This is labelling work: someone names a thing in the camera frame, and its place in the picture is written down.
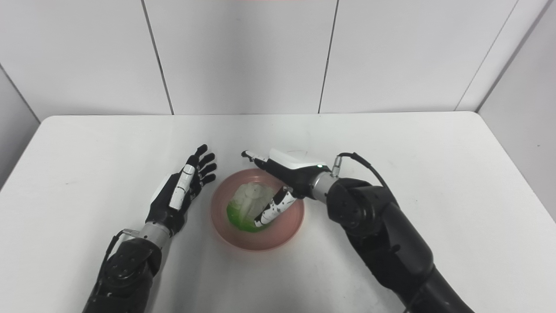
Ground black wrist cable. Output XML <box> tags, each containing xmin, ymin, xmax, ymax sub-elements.
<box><xmin>101</xmin><ymin>229</ymin><xmax>142</xmax><ymax>279</ymax></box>
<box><xmin>331</xmin><ymin>152</ymin><xmax>391</xmax><ymax>192</ymax></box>

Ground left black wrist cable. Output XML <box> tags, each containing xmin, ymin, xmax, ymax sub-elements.
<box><xmin>101</xmin><ymin>229</ymin><xmax>142</xmax><ymax>279</ymax></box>

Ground pink plate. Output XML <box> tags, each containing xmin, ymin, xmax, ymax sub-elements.
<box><xmin>210</xmin><ymin>169</ymin><xmax>305</xmax><ymax>252</ymax></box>

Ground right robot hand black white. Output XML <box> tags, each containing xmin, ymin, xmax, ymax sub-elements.
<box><xmin>241</xmin><ymin>148</ymin><xmax>331</xmax><ymax>228</ymax></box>

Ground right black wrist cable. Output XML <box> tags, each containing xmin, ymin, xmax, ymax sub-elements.
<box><xmin>331</xmin><ymin>152</ymin><xmax>391</xmax><ymax>192</ymax></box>

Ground green white cabbage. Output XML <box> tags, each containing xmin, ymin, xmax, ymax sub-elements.
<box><xmin>226</xmin><ymin>183</ymin><xmax>276</xmax><ymax>233</ymax></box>

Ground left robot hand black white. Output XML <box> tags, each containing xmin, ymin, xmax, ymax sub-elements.
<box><xmin>146</xmin><ymin>144</ymin><xmax>217</xmax><ymax>237</ymax></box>

